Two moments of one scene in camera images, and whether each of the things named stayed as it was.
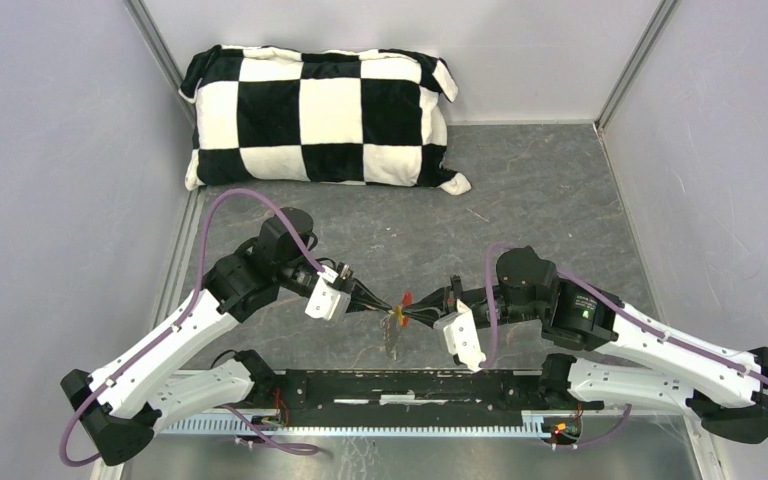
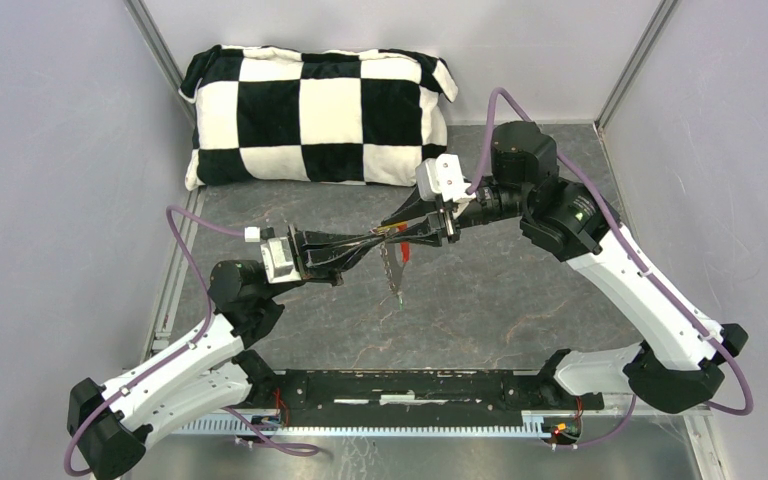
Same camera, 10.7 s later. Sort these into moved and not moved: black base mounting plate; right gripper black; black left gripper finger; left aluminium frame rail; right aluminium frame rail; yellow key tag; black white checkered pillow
Moved: right gripper black; yellow key tag; black left gripper finger
Not moved: right aluminium frame rail; black base mounting plate; black white checkered pillow; left aluminium frame rail
